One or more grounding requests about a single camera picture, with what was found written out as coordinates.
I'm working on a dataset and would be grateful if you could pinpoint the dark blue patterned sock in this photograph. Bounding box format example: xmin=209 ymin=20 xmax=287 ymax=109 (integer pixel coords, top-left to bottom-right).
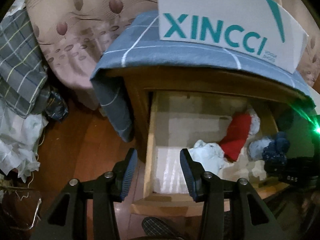
xmin=262 ymin=132 xmax=290 ymax=177

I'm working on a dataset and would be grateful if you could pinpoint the wooden drawer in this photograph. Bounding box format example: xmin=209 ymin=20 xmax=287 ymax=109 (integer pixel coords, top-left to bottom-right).
xmin=131 ymin=92 xmax=278 ymax=217

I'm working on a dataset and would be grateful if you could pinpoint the white small underwear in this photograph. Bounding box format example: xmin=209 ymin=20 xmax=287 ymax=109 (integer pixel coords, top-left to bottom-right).
xmin=188 ymin=140 xmax=225 ymax=178

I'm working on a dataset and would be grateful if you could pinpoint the floral white underwear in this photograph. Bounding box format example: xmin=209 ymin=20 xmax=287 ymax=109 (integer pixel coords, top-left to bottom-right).
xmin=247 ymin=108 xmax=260 ymax=135

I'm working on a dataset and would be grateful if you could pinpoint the red sock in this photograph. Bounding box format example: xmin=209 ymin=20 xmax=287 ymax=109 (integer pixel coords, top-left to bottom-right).
xmin=219 ymin=113 xmax=252 ymax=162

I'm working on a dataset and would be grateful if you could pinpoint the light blue striped sock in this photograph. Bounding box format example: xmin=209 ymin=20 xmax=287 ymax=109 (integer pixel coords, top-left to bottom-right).
xmin=248 ymin=137 xmax=272 ymax=161

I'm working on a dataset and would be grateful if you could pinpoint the plaid slipper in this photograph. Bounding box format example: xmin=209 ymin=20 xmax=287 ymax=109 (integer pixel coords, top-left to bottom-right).
xmin=142 ymin=217 xmax=183 ymax=239

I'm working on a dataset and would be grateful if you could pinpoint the wooden nightstand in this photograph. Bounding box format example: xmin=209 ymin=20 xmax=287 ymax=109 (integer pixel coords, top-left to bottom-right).
xmin=106 ymin=66 xmax=312 ymax=161

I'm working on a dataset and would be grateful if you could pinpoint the dark blue plastic bag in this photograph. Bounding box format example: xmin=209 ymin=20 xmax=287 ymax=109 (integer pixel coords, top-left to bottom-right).
xmin=44 ymin=88 xmax=69 ymax=122

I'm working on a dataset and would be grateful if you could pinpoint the white crumpled cloth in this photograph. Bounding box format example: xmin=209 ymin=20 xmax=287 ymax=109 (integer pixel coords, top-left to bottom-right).
xmin=1 ymin=103 xmax=48 ymax=182

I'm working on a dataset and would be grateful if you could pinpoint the blue checked cloth cover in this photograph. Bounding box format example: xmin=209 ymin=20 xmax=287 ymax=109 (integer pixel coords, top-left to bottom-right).
xmin=90 ymin=11 xmax=315 ymax=142

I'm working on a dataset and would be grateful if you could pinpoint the grey plaid blanket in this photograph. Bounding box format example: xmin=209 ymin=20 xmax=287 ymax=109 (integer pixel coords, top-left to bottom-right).
xmin=1 ymin=9 xmax=49 ymax=118

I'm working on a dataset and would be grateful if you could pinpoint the floral beige bedsheet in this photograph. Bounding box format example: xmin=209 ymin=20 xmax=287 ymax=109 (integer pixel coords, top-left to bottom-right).
xmin=26 ymin=0 xmax=319 ymax=110

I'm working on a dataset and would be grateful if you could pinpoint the white XINCCI shoe box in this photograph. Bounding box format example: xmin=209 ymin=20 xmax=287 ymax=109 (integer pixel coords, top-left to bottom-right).
xmin=158 ymin=0 xmax=308 ymax=73

